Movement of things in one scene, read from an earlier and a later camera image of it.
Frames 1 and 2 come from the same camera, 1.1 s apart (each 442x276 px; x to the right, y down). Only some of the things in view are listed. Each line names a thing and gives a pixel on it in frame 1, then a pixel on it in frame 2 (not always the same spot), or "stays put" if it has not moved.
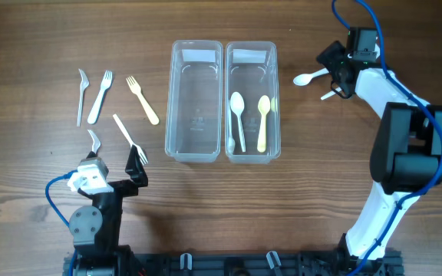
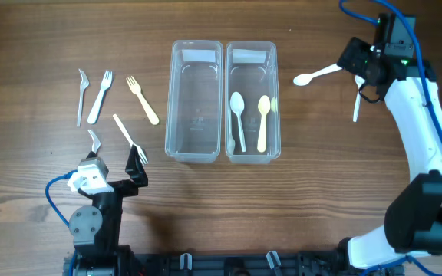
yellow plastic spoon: [264, 105] stays put
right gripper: [331, 59] -> [351, 54]
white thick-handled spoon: [305, 79] stays put
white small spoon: [237, 103] stays put
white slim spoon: [330, 93] -> [359, 82]
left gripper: [119, 188] stays put
